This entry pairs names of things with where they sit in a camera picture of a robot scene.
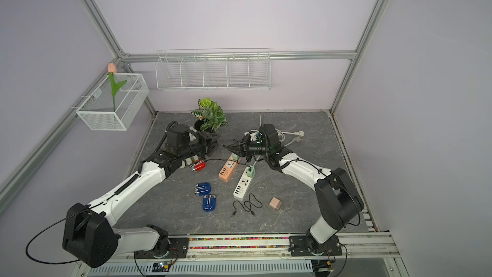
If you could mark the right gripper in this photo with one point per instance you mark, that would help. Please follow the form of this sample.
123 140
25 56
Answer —
241 148

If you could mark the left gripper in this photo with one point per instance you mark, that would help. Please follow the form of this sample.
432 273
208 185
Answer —
207 142

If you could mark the red electric shaver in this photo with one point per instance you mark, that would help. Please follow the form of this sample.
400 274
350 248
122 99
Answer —
198 166

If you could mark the white power strip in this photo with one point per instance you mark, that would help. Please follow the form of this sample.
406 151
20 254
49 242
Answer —
242 186

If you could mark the blue electric shaver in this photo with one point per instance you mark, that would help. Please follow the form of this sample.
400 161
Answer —
203 189
209 202

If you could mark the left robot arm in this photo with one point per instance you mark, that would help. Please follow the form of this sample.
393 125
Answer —
90 233

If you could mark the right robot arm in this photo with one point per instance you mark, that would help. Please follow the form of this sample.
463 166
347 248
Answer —
338 199

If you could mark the potted green plant black vase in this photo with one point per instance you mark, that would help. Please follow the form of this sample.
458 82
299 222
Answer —
210 116

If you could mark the orange power strip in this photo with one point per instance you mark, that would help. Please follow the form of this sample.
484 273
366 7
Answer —
227 171

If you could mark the pink charger adapter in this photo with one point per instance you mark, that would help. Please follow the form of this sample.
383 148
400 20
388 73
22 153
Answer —
275 204

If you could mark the artificial pink tulip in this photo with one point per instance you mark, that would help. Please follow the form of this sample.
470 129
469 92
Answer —
115 86

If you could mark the white wire wall shelf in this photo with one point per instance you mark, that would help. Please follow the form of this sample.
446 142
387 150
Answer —
214 69

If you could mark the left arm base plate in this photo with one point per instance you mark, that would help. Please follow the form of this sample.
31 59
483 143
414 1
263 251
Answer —
169 248

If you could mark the white mesh wall basket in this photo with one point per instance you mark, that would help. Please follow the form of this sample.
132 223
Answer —
96 111

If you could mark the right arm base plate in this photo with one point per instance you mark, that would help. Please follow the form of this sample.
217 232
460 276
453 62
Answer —
304 245

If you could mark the white vented cable duct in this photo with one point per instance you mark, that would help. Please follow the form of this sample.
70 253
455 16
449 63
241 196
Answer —
206 268

